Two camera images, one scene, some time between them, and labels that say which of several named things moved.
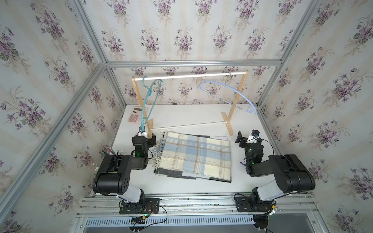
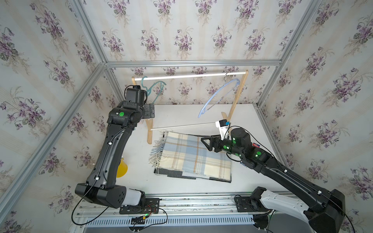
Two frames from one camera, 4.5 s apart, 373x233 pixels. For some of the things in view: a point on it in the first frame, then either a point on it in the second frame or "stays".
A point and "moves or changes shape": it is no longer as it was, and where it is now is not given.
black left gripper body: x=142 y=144 to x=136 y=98
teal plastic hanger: x=149 y=100 moves or changes shape
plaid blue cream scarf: x=192 y=155 stays
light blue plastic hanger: x=226 y=100 to x=220 y=93
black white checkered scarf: x=181 y=174 stays
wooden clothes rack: x=228 y=120 stays
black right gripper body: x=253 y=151 to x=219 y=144
